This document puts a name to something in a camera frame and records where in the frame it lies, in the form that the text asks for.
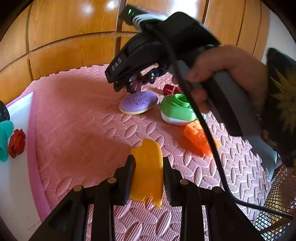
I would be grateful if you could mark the red glossy cylinder bottle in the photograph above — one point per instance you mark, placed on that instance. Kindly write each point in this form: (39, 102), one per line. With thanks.
(170, 90)

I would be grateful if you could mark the green white plug device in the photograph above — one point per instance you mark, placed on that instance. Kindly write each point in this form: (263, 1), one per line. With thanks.
(176, 110)

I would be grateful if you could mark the teal plastic cylinder cup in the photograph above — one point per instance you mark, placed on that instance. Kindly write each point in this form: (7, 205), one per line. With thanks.
(6, 129)

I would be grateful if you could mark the yellow plastic piece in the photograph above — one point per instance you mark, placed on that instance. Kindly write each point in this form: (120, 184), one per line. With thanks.
(148, 178)

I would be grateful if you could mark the orange cube block toy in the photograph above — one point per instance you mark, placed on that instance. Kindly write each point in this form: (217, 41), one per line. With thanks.
(195, 134)

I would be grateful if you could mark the red puzzle piece block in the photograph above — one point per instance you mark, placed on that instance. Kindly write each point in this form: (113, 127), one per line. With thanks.
(17, 143)

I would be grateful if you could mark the clear jar black lid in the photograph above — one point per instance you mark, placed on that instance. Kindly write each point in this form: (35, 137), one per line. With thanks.
(4, 113)

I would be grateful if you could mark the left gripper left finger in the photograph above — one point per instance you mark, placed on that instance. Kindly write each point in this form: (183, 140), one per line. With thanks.
(68, 221)

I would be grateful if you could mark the dark brown mushroom brush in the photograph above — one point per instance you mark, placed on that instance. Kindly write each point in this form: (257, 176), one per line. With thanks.
(136, 82)

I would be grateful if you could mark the pink foam puzzle mat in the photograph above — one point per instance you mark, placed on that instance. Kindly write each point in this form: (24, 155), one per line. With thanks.
(81, 137)

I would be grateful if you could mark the pink white cardboard tray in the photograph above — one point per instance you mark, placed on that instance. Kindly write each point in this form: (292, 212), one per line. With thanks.
(24, 205)

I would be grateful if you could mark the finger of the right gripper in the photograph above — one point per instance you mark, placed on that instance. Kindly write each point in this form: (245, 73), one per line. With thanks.
(120, 84)

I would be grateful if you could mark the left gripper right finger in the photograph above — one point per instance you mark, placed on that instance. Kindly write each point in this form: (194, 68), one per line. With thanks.
(211, 208)

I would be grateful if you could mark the purple oval perforated case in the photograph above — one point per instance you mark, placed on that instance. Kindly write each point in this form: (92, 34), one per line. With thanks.
(138, 103)

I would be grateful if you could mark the person's right hand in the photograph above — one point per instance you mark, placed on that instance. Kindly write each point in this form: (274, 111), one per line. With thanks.
(245, 69)

